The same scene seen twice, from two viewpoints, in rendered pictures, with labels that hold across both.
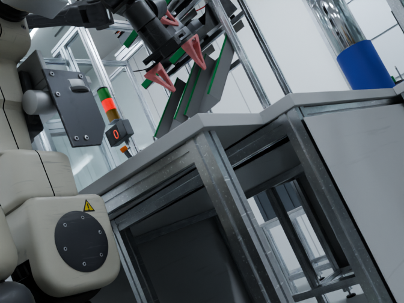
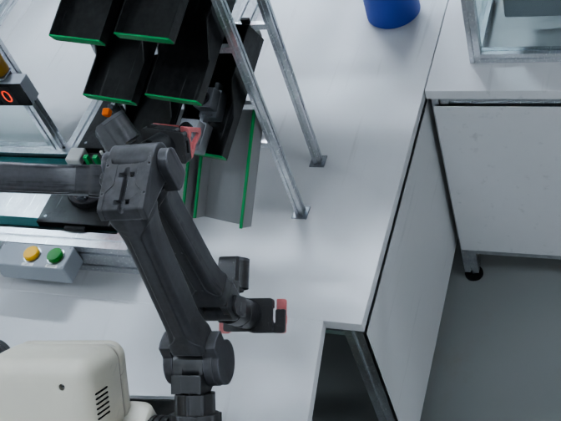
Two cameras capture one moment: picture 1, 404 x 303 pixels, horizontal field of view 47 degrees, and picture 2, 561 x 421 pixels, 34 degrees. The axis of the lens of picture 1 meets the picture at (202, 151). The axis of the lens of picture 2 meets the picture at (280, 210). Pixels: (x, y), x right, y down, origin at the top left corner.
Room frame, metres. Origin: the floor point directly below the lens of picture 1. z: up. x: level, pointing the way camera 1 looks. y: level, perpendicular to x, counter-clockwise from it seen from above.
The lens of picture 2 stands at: (-0.15, -0.06, 2.48)
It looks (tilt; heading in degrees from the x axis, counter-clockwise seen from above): 46 degrees down; 355
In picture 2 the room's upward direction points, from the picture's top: 22 degrees counter-clockwise
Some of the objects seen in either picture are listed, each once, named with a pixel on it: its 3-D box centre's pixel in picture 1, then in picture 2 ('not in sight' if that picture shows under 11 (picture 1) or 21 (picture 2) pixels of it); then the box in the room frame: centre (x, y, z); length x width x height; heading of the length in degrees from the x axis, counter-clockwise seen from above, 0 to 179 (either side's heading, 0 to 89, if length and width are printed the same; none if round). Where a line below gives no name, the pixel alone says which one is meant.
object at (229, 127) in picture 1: (153, 190); (150, 293); (1.35, 0.18, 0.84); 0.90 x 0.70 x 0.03; 59
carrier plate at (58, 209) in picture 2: not in sight; (96, 190); (1.65, 0.20, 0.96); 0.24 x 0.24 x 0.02; 52
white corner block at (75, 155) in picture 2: not in sight; (78, 158); (1.78, 0.22, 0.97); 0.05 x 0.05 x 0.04; 52
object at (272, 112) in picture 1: (233, 180); (171, 101); (2.00, -0.07, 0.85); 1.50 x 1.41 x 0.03; 52
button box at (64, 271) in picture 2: not in sight; (37, 261); (1.53, 0.40, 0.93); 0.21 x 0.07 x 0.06; 52
